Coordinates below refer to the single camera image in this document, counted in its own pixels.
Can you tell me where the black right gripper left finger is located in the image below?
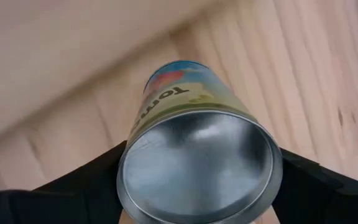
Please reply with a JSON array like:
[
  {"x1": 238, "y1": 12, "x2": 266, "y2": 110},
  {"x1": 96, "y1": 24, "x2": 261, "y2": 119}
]
[{"x1": 0, "y1": 139, "x2": 127, "y2": 224}]

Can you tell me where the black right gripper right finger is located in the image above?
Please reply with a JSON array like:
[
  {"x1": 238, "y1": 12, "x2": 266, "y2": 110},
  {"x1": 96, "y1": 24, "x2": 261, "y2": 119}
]
[{"x1": 271, "y1": 147, "x2": 358, "y2": 224}]

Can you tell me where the blue tomatoes can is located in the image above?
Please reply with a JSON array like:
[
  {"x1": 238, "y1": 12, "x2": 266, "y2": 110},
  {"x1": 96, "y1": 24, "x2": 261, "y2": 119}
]
[{"x1": 116, "y1": 60, "x2": 284, "y2": 224}]

